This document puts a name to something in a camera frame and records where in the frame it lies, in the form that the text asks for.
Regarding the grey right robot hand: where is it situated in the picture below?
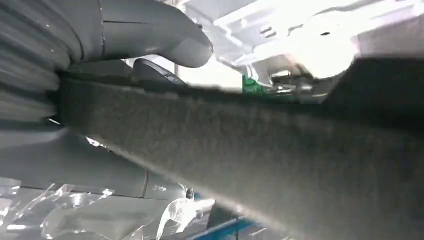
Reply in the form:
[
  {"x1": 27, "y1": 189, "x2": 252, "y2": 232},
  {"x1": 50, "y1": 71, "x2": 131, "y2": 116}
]
[{"x1": 0, "y1": 0, "x2": 216, "y2": 240}]

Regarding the green circuit board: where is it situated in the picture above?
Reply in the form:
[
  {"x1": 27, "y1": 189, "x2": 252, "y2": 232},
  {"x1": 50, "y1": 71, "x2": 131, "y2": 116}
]
[{"x1": 242, "y1": 74, "x2": 299, "y2": 102}]

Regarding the ribbed grey right arm sleeve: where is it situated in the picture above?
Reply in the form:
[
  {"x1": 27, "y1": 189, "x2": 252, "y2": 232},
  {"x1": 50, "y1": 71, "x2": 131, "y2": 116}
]
[{"x1": 0, "y1": 0, "x2": 84, "y2": 133}]

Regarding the white machine housing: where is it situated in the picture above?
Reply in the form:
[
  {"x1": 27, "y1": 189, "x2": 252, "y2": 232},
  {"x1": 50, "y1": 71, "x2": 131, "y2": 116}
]
[{"x1": 162, "y1": 0, "x2": 424, "y2": 104}]

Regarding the dark grey felt table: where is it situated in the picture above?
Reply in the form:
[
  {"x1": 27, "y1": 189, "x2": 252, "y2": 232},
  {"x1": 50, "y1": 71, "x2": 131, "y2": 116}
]
[{"x1": 57, "y1": 57, "x2": 424, "y2": 240}]

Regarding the clear plastic film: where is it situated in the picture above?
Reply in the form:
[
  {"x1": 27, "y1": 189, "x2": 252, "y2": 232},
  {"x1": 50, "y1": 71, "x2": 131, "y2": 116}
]
[{"x1": 0, "y1": 177, "x2": 216, "y2": 240}]

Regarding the blue perforated metal post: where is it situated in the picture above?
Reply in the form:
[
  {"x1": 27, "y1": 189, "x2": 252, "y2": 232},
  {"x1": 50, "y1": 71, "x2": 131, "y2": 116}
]
[{"x1": 190, "y1": 216, "x2": 256, "y2": 240}]

